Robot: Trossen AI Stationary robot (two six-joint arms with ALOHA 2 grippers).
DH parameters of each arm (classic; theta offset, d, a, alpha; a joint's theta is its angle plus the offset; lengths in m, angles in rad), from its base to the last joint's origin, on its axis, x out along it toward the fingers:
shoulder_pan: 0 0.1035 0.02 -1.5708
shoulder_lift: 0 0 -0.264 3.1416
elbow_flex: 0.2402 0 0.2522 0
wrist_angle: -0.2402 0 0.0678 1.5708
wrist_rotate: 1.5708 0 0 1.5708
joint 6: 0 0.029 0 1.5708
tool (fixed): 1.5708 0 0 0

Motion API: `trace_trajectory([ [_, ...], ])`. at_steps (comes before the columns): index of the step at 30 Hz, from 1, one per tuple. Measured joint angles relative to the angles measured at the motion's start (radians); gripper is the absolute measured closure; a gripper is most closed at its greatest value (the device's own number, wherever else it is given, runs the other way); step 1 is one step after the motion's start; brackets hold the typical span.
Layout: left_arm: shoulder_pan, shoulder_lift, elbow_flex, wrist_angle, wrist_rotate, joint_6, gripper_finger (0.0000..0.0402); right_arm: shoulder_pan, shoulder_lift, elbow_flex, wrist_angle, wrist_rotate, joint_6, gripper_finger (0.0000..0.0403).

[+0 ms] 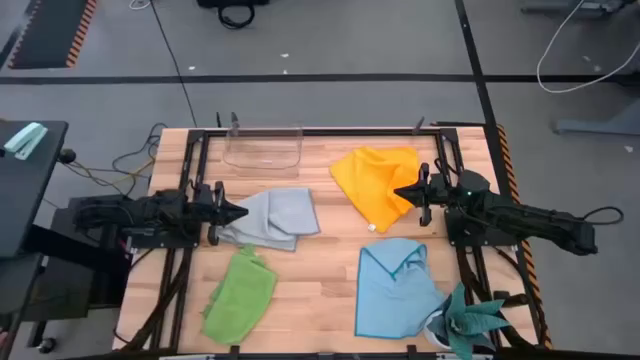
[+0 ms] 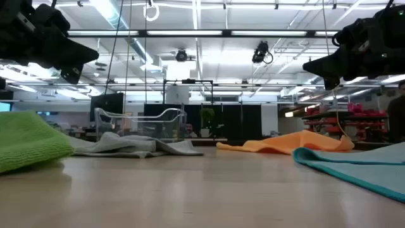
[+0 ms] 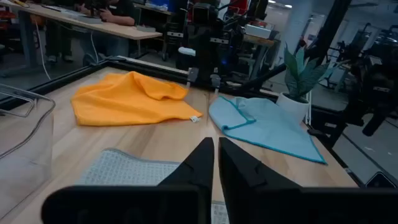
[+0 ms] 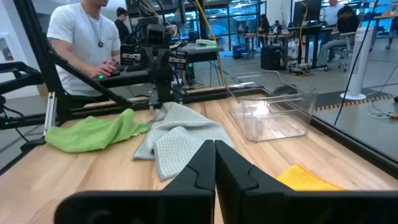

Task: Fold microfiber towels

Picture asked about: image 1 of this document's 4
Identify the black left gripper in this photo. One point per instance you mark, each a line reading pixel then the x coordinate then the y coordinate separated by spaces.
pixel 212 212

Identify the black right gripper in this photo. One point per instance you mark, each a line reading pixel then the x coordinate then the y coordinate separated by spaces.
pixel 437 192

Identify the orange microfiber towel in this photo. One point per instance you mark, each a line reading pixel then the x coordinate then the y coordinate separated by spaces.
pixel 370 180

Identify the grey waffle microfiber towel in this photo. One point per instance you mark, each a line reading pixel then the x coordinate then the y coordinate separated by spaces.
pixel 280 215

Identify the clear plastic bin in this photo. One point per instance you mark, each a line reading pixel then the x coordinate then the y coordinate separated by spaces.
pixel 260 162

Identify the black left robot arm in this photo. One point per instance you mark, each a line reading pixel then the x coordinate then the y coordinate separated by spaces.
pixel 150 212

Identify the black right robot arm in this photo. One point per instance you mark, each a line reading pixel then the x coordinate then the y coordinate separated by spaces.
pixel 525 220

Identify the green microfiber towel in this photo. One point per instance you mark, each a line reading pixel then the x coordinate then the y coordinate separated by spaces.
pixel 240 300

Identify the light blue microfiber towel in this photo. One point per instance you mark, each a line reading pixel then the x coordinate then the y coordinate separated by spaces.
pixel 390 295

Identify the black rod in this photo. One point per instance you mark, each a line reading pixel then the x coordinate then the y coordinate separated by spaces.
pixel 457 123

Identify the orange black hazard strip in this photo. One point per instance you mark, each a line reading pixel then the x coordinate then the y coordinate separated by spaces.
pixel 506 160

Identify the teal artificial potted plant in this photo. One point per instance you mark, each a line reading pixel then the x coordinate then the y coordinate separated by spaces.
pixel 462 322

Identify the black cabinet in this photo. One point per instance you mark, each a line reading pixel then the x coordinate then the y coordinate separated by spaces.
pixel 75 280

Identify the black desk knob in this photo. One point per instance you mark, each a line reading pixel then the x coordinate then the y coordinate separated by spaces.
pixel 66 156

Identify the grey desk foot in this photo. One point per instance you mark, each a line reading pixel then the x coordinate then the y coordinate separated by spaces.
pixel 575 7
pixel 600 125

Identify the black side desk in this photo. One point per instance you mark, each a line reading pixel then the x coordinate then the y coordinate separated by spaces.
pixel 25 200

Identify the mint green stapler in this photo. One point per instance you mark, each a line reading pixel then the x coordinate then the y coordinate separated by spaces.
pixel 25 140

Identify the black caster wheel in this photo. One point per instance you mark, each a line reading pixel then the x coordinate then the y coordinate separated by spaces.
pixel 46 345

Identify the black hazard-edged floor mat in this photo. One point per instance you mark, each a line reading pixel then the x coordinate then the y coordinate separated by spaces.
pixel 50 30

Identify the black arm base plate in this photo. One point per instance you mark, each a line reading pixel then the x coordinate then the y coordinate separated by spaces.
pixel 165 243
pixel 465 235

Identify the black clamp post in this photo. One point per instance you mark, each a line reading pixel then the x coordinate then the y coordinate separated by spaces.
pixel 233 122
pixel 419 126

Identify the black aluminium table frame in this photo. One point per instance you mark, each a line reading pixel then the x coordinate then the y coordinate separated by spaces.
pixel 325 132

